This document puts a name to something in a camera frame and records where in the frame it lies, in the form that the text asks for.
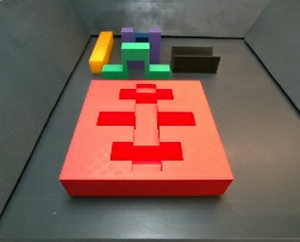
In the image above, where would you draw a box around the purple U-shaped block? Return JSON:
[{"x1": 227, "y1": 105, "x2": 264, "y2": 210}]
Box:
[{"x1": 121, "y1": 27, "x2": 161, "y2": 64}]

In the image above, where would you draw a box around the green arch block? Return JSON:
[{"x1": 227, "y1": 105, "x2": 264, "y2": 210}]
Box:
[{"x1": 103, "y1": 43, "x2": 172, "y2": 79}]

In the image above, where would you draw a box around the red puzzle board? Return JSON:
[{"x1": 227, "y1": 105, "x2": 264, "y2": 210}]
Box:
[{"x1": 60, "y1": 80, "x2": 234, "y2": 197}]

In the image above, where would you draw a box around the black angled bracket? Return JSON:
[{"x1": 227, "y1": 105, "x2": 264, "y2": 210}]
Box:
[{"x1": 172, "y1": 46, "x2": 220, "y2": 74}]

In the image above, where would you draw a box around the blue U-shaped block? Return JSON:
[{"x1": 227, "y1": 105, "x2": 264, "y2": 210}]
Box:
[{"x1": 135, "y1": 33, "x2": 151, "y2": 43}]

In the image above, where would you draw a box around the yellow long bar block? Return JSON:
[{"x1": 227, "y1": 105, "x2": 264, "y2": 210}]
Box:
[{"x1": 89, "y1": 31, "x2": 115, "y2": 74}]

